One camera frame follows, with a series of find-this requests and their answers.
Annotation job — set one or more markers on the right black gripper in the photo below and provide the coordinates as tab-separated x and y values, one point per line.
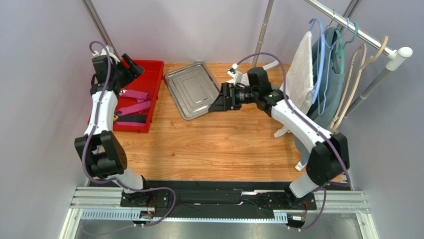
227	96

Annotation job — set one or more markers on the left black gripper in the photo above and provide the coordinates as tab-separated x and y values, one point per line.
136	70

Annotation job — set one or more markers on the magenta paper napkin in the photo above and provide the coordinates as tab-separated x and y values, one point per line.
139	96

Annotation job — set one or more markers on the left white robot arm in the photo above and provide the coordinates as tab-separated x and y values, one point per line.
103	158

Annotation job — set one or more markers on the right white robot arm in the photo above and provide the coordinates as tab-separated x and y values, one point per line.
329	155

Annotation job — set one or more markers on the red plastic bin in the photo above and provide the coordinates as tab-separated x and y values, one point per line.
145	83

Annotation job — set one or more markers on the stainless steel tray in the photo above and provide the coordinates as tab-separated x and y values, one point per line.
193	89

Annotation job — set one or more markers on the white round mesh container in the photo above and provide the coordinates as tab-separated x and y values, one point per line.
244	80

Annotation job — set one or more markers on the pink and black tool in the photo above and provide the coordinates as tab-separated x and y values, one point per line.
132	115

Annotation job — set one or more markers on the white towel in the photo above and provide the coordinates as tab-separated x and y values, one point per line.
300	79

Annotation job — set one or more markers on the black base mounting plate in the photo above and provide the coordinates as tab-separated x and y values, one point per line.
218	199

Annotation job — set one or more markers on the blue clothes hanger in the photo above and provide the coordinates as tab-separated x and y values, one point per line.
321	45

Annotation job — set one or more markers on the teal hanging garment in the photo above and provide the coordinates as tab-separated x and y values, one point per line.
331	86

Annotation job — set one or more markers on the beige clothes hanger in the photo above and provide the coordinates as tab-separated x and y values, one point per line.
356	67
373	58

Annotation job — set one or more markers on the green clothes hanger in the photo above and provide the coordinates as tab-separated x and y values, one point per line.
339	50

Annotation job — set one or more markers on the aluminium rail frame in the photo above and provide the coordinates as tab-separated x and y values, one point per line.
95	211

